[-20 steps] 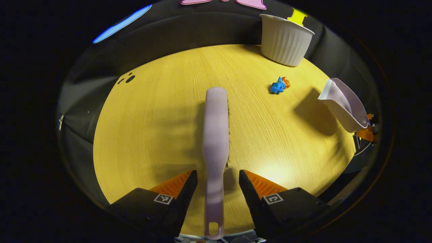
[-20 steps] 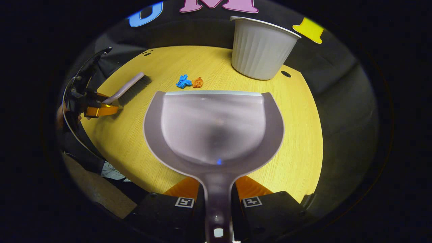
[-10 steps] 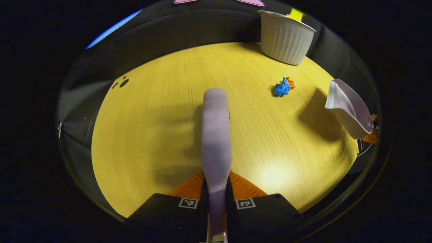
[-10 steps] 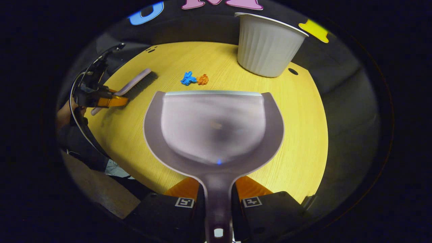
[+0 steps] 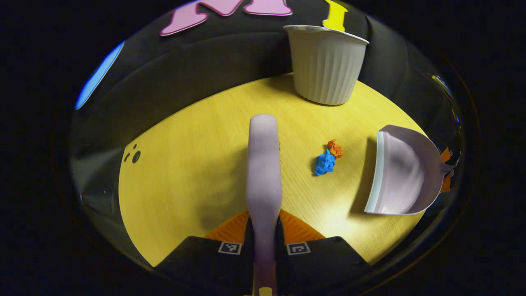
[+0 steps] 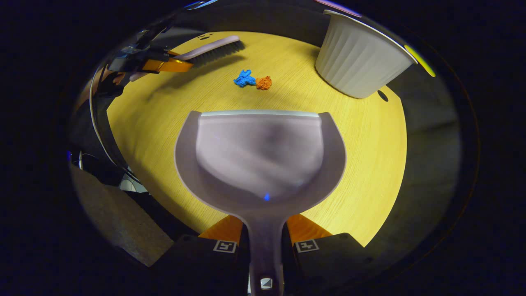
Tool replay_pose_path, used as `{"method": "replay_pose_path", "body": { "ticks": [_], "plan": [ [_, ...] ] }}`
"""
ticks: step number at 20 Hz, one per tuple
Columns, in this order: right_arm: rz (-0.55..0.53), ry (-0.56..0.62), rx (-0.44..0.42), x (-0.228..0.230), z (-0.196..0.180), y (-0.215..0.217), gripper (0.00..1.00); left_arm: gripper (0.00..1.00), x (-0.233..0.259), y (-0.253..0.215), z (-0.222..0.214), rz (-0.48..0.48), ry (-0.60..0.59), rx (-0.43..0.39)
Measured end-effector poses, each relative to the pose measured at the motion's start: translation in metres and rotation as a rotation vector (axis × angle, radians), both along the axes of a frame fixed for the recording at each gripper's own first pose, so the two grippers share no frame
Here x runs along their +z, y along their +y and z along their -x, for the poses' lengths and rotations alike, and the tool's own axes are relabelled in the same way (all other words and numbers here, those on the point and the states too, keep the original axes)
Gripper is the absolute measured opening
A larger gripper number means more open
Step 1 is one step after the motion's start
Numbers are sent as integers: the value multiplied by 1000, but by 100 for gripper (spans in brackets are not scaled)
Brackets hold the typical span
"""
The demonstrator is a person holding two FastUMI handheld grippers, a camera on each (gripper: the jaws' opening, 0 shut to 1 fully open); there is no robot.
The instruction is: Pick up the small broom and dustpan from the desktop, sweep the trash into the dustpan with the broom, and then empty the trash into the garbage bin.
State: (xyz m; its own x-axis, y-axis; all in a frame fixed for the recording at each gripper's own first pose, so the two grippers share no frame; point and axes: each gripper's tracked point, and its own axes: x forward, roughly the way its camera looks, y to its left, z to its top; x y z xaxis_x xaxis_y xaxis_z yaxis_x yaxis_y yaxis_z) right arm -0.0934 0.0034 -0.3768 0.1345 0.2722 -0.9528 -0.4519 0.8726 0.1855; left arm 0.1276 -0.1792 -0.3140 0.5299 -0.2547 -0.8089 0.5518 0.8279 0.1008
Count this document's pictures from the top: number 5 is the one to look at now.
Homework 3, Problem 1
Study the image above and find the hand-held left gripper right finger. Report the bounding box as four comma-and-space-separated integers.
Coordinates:
275, 209, 371, 296

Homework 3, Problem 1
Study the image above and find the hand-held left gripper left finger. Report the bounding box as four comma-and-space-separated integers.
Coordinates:
153, 210, 254, 296

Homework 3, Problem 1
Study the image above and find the lilac plastic dustpan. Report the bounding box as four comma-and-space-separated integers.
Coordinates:
364, 125, 455, 216

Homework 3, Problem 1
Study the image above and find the blue paper trash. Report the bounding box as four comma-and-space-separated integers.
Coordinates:
314, 149, 336, 176

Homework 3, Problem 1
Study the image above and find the orange paper trash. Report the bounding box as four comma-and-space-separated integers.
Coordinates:
327, 139, 344, 159

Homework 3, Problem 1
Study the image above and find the white ribbed garbage bin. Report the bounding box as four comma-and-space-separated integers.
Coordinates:
283, 25, 370, 106

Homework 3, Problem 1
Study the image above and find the wooden desktop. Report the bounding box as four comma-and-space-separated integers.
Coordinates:
118, 73, 429, 267

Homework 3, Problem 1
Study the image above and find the black backdrop cloth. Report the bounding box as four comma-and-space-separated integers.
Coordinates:
70, 0, 466, 255

